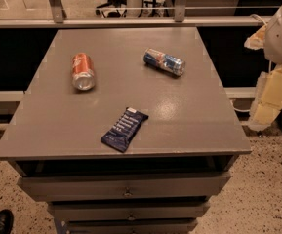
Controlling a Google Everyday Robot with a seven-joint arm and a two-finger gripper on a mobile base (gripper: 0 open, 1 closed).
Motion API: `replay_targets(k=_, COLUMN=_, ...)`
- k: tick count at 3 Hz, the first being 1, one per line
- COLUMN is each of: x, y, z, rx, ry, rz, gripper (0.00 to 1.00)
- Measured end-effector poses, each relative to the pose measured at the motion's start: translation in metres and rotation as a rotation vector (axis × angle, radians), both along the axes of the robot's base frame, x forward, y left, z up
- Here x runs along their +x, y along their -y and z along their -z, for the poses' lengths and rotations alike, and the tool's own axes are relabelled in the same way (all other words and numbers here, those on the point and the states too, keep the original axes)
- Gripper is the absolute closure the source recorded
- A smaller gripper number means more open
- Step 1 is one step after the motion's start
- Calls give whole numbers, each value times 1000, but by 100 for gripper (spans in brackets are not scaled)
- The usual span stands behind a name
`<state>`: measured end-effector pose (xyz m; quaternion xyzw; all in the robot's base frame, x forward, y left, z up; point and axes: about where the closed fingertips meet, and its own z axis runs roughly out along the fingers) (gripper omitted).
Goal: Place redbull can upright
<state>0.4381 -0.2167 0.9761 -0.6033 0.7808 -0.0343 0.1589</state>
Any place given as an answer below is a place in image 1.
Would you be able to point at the orange soda can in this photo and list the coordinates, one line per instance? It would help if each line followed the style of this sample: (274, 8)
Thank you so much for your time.
(83, 74)

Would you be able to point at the blue silver redbull can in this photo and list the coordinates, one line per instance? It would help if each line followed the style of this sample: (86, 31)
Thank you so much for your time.
(164, 61)

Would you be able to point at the black office chair base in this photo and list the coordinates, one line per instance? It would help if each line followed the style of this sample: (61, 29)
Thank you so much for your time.
(114, 13)

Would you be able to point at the grey drawer cabinet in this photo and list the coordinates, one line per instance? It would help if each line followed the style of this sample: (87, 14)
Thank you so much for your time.
(191, 125)

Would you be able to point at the bottom grey drawer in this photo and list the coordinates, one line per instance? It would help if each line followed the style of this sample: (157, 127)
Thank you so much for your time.
(144, 226)

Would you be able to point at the top grey drawer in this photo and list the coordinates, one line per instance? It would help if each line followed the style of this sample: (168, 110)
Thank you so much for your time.
(110, 187)

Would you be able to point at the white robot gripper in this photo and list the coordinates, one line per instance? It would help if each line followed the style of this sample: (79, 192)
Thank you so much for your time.
(268, 97)

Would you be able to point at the black leather shoe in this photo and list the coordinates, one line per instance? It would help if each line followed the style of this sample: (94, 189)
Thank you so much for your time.
(6, 221)

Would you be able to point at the grey drawer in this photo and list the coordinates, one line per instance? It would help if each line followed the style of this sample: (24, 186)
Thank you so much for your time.
(110, 187)
(129, 211)
(144, 226)

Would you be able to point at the middle grey drawer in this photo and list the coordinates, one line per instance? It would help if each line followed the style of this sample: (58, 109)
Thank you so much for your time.
(129, 211)

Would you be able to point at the grey metal railing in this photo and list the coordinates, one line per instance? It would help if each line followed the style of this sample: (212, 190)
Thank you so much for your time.
(82, 13)

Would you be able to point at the dark blue snack bar wrapper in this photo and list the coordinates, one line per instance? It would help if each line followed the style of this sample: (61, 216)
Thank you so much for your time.
(123, 131)

